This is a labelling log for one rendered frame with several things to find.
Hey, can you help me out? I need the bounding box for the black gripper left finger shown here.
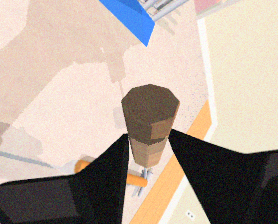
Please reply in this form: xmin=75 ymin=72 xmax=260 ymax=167
xmin=0 ymin=133 xmax=129 ymax=224

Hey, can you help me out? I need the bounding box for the orange cylinder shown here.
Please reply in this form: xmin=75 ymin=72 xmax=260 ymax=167
xmin=74 ymin=160 xmax=154 ymax=198

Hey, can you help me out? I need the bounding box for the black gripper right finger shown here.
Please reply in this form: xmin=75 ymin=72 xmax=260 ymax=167
xmin=168 ymin=129 xmax=278 ymax=224

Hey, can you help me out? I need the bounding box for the blue flat strip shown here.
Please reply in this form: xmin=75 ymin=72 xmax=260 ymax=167
xmin=100 ymin=0 xmax=155 ymax=47

